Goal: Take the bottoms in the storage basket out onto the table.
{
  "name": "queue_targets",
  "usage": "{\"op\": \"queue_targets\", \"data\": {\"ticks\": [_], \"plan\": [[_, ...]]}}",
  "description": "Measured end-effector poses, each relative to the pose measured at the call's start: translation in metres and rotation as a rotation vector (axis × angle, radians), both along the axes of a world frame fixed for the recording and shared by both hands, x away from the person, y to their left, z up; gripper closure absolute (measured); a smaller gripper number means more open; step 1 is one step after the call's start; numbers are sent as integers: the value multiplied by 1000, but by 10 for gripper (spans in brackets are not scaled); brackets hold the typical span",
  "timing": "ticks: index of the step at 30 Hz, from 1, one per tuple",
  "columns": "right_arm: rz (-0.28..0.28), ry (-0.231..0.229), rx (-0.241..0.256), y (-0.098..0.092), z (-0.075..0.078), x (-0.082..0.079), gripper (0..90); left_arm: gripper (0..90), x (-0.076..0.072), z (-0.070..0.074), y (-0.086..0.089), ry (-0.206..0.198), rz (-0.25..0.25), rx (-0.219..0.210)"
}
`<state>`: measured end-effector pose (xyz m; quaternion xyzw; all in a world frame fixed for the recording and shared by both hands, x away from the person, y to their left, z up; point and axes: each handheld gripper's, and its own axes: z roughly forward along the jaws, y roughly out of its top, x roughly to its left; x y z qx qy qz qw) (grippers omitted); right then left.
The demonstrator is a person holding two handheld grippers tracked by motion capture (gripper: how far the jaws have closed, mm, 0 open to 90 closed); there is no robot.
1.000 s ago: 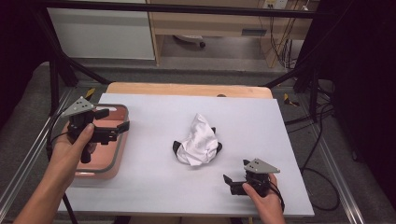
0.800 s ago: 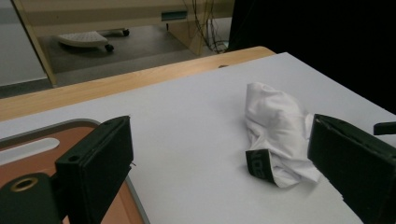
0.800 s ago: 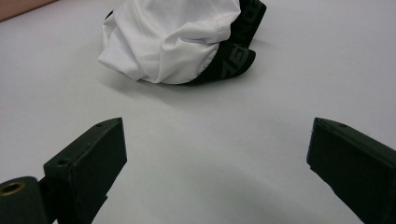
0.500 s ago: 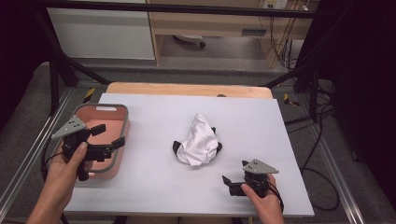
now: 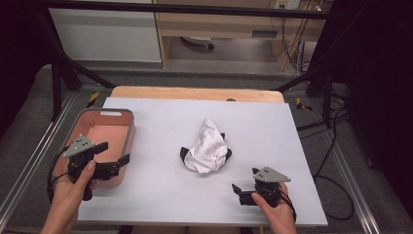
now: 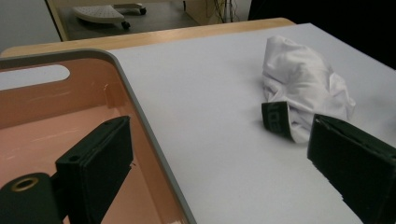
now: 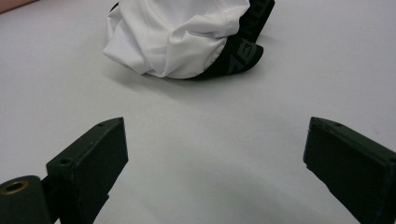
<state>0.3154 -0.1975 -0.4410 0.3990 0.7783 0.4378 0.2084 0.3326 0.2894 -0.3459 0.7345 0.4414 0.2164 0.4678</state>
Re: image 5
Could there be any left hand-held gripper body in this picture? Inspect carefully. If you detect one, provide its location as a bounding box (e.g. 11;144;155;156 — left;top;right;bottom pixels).
61;134;122;202

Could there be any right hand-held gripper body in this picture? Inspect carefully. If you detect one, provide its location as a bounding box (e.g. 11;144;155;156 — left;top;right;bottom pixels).
239;166;292;208

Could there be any pink basket with grey rim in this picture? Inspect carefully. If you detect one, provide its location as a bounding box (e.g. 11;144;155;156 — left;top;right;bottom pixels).
53;107;136;189

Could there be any white cloth garment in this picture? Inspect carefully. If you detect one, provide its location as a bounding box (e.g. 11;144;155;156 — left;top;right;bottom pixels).
179;118;234;175

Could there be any person's right hand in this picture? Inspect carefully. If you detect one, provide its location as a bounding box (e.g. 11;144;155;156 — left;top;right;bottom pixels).
250;181;297;226

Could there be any person's left hand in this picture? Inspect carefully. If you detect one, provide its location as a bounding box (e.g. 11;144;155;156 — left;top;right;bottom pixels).
51;160;99;213

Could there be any dark curtain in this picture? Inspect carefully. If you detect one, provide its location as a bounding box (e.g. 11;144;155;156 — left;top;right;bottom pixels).
324;0;413;209
0;0;55;137

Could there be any white cabinet panel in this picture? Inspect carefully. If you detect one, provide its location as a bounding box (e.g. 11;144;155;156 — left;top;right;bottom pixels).
48;7;163;63

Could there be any white chair base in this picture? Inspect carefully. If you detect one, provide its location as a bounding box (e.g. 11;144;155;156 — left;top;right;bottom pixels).
179;35;215;51

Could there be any wooden desk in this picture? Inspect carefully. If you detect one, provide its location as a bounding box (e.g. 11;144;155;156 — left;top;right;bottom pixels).
152;0;334;72

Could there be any white power strip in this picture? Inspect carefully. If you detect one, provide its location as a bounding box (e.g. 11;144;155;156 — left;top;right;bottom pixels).
274;0;302;11

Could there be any right hand-held gripper cable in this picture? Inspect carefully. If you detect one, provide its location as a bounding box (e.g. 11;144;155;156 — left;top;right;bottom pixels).
279;189;298;224

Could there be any hand-held gripper cable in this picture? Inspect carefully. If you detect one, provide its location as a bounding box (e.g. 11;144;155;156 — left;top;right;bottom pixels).
46;145;71;203
279;189;298;224

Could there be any left hand-held gripper cable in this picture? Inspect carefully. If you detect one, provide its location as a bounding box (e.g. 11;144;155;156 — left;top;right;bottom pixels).
46;145;71;203

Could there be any aluminium rail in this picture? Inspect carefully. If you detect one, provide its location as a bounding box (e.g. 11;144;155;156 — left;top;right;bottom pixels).
310;97;383;234
0;92;79;217

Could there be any black floor cable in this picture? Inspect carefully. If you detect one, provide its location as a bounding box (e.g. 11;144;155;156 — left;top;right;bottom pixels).
296;106;356;221

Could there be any bundle of hanging cables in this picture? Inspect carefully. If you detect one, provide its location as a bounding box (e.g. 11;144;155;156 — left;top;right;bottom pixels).
280;8;318;74

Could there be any black metal frame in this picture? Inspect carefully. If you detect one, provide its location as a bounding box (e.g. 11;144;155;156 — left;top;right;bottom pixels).
30;0;345;122

